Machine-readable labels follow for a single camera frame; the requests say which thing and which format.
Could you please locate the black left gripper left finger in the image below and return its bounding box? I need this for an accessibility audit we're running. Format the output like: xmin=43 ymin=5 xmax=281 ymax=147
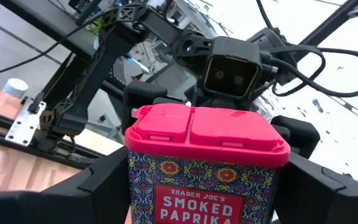
xmin=0 ymin=146 xmax=132 ymax=224

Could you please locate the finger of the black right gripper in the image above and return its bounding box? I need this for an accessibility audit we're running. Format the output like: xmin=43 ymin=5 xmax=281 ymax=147
xmin=121 ymin=80 xmax=169 ymax=132
xmin=270 ymin=114 xmax=321 ymax=160

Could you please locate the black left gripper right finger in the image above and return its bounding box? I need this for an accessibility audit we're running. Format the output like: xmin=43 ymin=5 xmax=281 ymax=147
xmin=272 ymin=152 xmax=358 ymax=224

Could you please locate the smoked paprika tin red lid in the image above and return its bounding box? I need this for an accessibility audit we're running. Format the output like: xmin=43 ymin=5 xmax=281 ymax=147
xmin=124 ymin=103 xmax=291 ymax=224

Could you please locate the white cylinder container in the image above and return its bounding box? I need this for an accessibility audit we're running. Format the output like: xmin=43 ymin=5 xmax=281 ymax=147
xmin=1 ymin=77 xmax=29 ymax=99

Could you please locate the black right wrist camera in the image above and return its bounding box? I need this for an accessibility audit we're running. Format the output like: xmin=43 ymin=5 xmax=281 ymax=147
xmin=203 ymin=36 xmax=264 ymax=101

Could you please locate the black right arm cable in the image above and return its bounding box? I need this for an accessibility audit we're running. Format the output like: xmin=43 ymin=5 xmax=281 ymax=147
xmin=255 ymin=0 xmax=358 ymax=98

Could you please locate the silver corner bracket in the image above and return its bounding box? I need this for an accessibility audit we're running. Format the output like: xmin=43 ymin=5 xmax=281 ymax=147
xmin=4 ymin=98 xmax=47 ymax=147

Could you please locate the black rig frame strut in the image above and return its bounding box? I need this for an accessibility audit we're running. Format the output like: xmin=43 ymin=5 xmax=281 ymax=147
xmin=299 ymin=0 xmax=358 ymax=47

